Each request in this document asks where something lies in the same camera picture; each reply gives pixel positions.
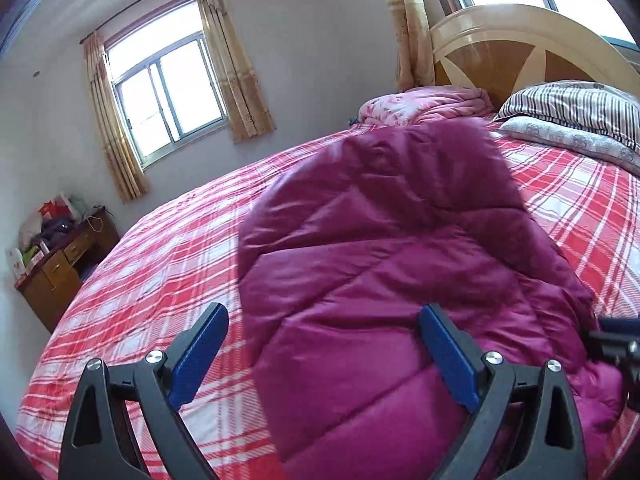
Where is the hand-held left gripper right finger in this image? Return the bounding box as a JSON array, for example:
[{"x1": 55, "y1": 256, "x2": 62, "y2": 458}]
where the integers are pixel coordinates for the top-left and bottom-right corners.
[{"x1": 419, "y1": 302, "x2": 589, "y2": 480}]

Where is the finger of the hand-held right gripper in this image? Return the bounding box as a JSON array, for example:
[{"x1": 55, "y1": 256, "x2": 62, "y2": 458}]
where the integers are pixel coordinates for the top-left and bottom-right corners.
[{"x1": 586, "y1": 316, "x2": 640, "y2": 412}]

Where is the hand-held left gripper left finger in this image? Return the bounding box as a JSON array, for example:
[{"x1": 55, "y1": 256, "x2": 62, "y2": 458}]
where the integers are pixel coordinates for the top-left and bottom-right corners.
[{"x1": 59, "y1": 302, "x2": 231, "y2": 480}]

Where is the magenta quilted down jacket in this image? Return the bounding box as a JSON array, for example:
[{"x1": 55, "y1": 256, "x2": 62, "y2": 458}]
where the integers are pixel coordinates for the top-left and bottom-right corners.
[{"x1": 237, "y1": 122, "x2": 632, "y2": 480}]

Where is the red plaid bed sheet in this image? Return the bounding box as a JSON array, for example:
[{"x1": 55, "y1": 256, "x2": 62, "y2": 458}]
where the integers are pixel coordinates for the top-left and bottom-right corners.
[{"x1": 15, "y1": 119, "x2": 640, "y2": 480}]

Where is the wooden desk with drawers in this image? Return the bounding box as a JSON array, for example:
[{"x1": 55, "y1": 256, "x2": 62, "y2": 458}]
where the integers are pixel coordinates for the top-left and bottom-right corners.
[{"x1": 15, "y1": 207, "x2": 121, "y2": 334}]

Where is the dark purple cloth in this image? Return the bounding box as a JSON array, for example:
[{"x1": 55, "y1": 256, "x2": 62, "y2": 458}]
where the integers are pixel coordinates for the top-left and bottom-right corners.
[{"x1": 42, "y1": 217, "x2": 77, "y2": 242}]

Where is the green box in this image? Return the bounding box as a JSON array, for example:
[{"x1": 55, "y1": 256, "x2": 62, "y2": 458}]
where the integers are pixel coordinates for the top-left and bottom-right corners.
[{"x1": 22, "y1": 245, "x2": 46, "y2": 272}]

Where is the white paper bag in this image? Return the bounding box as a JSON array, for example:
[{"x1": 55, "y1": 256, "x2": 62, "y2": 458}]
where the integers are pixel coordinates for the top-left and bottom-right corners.
[{"x1": 60, "y1": 192, "x2": 84, "y2": 222}]

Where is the white patterned pillow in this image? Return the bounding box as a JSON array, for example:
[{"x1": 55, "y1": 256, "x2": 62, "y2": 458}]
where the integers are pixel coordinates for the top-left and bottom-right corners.
[{"x1": 497, "y1": 116, "x2": 640, "y2": 177}]

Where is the white box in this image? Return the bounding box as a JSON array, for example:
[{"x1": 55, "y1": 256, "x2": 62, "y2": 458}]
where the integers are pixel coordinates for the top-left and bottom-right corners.
[{"x1": 6, "y1": 247, "x2": 26, "y2": 279}]

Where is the white plastic bag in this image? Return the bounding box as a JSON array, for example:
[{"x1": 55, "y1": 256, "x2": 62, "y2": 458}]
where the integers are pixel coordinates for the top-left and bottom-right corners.
[{"x1": 19, "y1": 210, "x2": 46, "y2": 252}]

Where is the beige patterned curtain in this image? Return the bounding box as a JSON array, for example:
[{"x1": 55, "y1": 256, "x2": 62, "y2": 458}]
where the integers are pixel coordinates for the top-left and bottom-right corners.
[
  {"x1": 380, "y1": 0, "x2": 437, "y2": 94},
  {"x1": 82, "y1": 31, "x2": 151, "y2": 205},
  {"x1": 192, "y1": 0, "x2": 277, "y2": 144}
]

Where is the striped pillow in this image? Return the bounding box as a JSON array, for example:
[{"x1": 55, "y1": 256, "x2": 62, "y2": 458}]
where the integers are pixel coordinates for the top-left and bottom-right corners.
[{"x1": 492, "y1": 80, "x2": 640, "y2": 154}]

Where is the pink folded quilt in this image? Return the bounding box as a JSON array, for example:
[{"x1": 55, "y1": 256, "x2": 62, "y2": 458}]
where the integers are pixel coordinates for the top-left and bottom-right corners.
[{"x1": 357, "y1": 86, "x2": 497, "y2": 127}]

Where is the sliding window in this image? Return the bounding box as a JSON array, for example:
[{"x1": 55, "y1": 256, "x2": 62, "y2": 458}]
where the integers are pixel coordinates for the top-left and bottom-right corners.
[{"x1": 102, "y1": 0, "x2": 232, "y2": 169}]

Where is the cream and wood headboard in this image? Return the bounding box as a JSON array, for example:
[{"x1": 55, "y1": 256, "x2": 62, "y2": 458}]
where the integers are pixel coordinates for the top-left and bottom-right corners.
[{"x1": 429, "y1": 4, "x2": 640, "y2": 112}]

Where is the curtain rod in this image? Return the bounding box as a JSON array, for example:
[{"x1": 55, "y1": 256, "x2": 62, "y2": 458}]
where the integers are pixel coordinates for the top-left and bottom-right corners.
[{"x1": 80, "y1": 0, "x2": 222, "y2": 45}]

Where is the thin light cable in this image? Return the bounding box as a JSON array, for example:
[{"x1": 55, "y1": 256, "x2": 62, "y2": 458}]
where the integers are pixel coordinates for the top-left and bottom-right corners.
[{"x1": 82, "y1": 204, "x2": 106, "y2": 234}]

